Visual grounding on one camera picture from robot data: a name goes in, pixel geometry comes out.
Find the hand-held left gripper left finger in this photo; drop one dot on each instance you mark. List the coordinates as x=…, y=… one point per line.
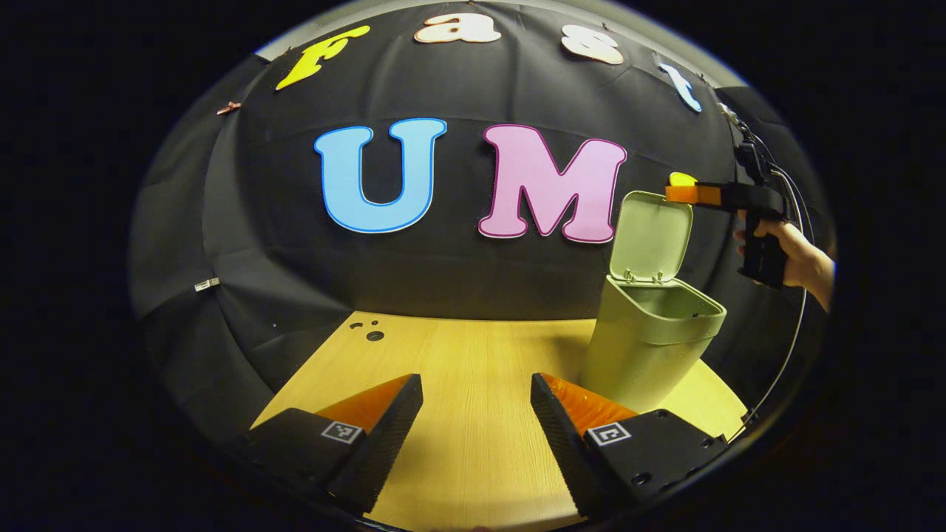
x=392, y=428

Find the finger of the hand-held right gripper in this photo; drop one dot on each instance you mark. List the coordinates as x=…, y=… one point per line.
x=695, y=194

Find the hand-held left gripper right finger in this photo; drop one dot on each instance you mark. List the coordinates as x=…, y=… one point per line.
x=565, y=436

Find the pale green desktop garbage bin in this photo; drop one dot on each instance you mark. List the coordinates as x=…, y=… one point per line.
x=650, y=340

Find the wooden desktop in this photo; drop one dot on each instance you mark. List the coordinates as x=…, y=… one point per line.
x=473, y=384

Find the black backdrop cloth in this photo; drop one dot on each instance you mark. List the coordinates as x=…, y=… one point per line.
x=458, y=273

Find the white cloth clip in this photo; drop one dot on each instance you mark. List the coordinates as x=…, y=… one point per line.
x=207, y=284

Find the red cloth clip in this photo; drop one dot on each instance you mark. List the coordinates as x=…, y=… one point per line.
x=229, y=108

